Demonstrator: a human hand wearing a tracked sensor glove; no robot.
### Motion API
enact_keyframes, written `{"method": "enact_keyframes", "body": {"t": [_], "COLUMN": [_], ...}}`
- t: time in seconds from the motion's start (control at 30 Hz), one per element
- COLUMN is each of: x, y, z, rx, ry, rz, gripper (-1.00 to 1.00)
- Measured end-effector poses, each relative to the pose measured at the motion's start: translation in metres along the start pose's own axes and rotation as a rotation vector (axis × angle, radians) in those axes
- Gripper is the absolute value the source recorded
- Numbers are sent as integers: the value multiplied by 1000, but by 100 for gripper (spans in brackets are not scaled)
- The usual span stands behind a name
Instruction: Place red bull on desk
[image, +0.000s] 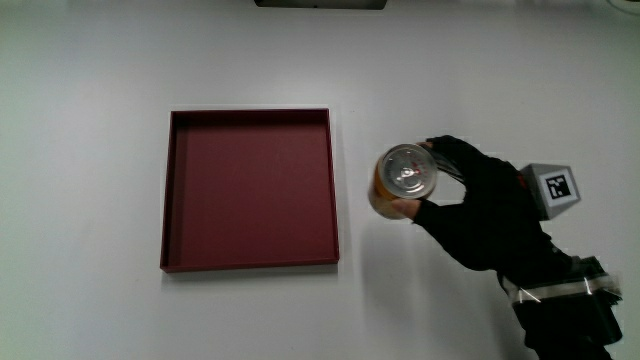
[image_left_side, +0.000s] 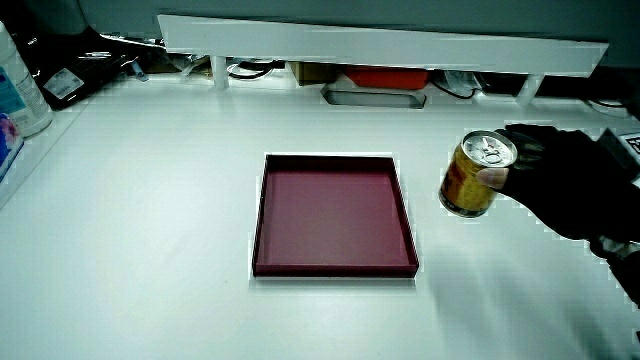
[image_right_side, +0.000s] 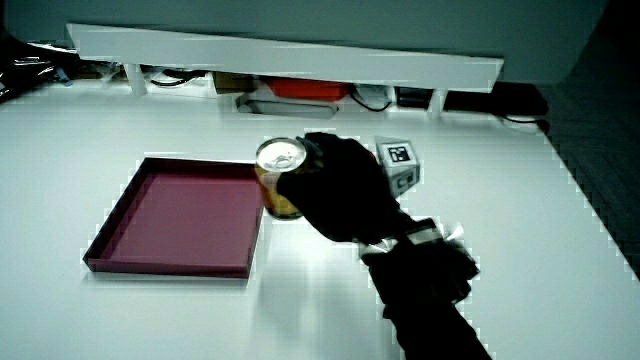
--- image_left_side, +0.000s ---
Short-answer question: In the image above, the person's right hand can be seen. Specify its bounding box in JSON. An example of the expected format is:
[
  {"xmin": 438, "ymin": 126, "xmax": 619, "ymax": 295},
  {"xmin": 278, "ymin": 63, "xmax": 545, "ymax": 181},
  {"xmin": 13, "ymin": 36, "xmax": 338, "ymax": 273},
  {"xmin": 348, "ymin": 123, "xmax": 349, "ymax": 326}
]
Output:
[{"xmin": 475, "ymin": 123, "xmax": 640, "ymax": 244}]

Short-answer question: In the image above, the gold red bull can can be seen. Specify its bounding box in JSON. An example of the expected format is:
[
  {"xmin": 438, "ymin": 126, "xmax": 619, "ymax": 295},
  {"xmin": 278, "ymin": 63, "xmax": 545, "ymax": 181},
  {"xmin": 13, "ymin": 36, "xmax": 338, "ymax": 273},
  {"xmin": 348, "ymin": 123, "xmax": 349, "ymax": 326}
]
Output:
[{"xmin": 438, "ymin": 129, "xmax": 519, "ymax": 219}]

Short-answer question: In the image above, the person's right forearm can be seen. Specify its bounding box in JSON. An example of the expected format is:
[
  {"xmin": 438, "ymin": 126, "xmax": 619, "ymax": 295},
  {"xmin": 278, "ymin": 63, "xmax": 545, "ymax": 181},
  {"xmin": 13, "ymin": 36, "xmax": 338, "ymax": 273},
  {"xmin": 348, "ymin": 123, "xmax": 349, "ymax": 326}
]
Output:
[{"xmin": 588, "ymin": 235, "xmax": 640, "ymax": 307}]

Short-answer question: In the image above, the white desk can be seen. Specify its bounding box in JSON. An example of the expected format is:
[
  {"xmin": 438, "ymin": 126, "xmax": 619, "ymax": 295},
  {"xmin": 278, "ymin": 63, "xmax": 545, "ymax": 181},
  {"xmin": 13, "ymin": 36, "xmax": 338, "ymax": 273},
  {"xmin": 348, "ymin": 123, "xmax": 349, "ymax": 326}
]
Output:
[{"xmin": 0, "ymin": 69, "xmax": 640, "ymax": 360}]

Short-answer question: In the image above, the orange box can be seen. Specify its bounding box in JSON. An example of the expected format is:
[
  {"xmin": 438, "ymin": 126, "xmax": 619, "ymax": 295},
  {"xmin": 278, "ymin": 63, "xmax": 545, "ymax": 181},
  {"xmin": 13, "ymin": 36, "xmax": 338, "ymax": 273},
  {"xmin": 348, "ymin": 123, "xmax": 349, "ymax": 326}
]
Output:
[{"xmin": 343, "ymin": 65, "xmax": 431, "ymax": 92}]

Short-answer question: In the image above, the white monitor riser shelf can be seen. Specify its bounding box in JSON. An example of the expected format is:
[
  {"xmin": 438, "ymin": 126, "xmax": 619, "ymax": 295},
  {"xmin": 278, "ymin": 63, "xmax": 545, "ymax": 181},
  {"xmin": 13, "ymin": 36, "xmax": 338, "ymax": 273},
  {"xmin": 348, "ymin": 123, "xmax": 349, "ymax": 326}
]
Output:
[{"xmin": 157, "ymin": 13, "xmax": 610, "ymax": 107}]

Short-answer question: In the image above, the dark red square tray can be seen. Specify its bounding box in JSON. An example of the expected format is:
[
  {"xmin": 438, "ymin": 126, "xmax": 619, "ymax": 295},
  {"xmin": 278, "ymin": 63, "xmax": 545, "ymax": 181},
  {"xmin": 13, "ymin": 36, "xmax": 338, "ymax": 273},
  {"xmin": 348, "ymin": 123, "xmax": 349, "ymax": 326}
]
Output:
[{"xmin": 251, "ymin": 153, "xmax": 420, "ymax": 279}]

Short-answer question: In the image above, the brown cardboard box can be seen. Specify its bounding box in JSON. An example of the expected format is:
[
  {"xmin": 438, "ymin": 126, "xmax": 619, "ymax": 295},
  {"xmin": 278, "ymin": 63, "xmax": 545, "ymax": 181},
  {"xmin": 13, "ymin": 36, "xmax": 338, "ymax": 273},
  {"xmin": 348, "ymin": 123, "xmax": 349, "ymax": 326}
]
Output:
[{"xmin": 288, "ymin": 61, "xmax": 337, "ymax": 87}]

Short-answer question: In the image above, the black bag with white label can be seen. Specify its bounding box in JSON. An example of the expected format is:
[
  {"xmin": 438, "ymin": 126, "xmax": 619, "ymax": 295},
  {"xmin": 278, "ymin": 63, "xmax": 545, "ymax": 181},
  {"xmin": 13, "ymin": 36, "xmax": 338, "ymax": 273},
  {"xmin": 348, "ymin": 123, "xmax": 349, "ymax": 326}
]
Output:
[{"xmin": 13, "ymin": 27, "xmax": 166, "ymax": 111}]

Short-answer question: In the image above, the white plastic bottle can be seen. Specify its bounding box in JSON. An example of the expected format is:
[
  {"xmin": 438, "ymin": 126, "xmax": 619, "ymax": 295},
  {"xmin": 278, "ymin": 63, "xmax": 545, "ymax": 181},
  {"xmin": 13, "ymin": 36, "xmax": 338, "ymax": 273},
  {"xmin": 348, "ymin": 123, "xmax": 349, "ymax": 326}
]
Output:
[{"xmin": 0, "ymin": 20, "xmax": 54, "ymax": 139}]

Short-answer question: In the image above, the blue printed packet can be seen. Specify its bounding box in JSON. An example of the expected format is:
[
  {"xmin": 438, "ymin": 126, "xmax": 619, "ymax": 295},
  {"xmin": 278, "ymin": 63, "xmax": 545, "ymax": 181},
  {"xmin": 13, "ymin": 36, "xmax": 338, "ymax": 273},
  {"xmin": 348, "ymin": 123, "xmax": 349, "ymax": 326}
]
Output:
[{"xmin": 0, "ymin": 113, "xmax": 25, "ymax": 182}]

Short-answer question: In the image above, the black cable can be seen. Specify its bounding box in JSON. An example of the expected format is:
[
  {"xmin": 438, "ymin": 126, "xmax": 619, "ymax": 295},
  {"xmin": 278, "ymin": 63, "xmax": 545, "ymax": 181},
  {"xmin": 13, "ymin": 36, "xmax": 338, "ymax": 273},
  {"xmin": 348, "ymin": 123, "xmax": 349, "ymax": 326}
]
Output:
[
  {"xmin": 430, "ymin": 72, "xmax": 479, "ymax": 101},
  {"xmin": 227, "ymin": 60, "xmax": 281, "ymax": 81}
]

